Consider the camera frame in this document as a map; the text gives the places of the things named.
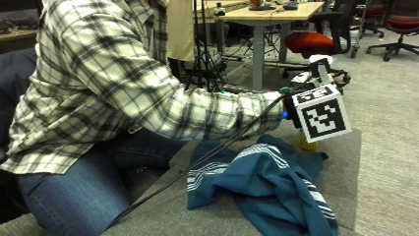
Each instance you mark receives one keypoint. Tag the black white small device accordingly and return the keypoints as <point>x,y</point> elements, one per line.
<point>220,10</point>

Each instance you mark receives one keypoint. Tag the black tripod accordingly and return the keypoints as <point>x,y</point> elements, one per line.
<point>205,59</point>

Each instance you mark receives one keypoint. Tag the red black office chair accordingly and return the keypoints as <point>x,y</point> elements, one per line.
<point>403,21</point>
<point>309,42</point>

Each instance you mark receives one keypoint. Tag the white marker cube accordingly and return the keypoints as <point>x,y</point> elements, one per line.
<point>322,114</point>

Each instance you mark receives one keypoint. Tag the dark round plate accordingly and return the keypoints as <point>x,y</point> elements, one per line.
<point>262,8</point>

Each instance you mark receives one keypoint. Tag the black white glove camera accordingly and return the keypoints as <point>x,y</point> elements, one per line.
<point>319,67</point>

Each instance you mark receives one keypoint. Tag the light wooden desk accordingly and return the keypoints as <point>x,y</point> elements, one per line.
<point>273,14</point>

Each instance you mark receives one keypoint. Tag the cream hanging cloth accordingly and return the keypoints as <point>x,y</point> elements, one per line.
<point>180,29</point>

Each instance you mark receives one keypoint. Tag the blue white-striped cloth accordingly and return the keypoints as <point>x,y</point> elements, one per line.
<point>266,183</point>

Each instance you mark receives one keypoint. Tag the grey upholstered ottoman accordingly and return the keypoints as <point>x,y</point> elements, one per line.
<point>184,213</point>

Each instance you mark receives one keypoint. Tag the black device on desk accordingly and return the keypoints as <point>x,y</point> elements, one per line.
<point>290,6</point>

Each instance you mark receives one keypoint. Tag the yellow round object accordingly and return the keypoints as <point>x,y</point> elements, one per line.
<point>307,145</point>

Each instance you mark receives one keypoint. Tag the the person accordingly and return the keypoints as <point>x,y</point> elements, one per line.
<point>92,82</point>

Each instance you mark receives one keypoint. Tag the dark blue cushion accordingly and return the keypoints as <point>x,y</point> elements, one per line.
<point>15,85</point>

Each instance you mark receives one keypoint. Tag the dark wall shelf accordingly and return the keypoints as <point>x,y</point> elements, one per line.
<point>17,26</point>

